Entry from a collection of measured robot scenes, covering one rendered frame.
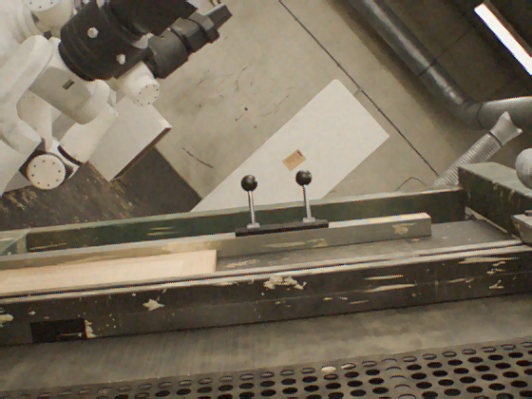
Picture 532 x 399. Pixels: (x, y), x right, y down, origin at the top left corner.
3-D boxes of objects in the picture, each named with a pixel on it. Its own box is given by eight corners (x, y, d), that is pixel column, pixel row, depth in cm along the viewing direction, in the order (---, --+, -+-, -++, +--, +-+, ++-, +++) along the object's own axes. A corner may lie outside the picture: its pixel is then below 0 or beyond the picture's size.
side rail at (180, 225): (39, 269, 180) (32, 227, 178) (459, 225, 181) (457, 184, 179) (32, 275, 174) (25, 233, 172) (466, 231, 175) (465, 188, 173)
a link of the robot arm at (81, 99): (72, 37, 80) (10, 95, 84) (138, 87, 87) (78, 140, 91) (73, -10, 88) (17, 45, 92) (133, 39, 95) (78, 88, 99)
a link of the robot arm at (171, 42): (200, 34, 158) (160, 66, 156) (181, 0, 152) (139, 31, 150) (228, 48, 149) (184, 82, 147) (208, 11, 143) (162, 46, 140)
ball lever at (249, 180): (245, 237, 153) (240, 179, 157) (263, 235, 153) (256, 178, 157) (244, 231, 149) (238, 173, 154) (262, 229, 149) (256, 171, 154)
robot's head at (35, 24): (9, -10, 112) (58, -29, 111) (36, 23, 121) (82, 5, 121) (15, 21, 109) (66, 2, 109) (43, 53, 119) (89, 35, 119)
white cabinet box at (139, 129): (81, 135, 681) (133, 84, 675) (120, 178, 684) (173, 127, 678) (66, 135, 636) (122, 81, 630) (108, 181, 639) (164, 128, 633)
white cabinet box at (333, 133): (149, 250, 586) (332, 82, 567) (196, 301, 589) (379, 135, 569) (133, 264, 526) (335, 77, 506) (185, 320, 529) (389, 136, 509)
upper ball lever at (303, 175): (300, 231, 153) (294, 174, 157) (318, 229, 153) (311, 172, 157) (301, 225, 149) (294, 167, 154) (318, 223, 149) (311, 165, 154)
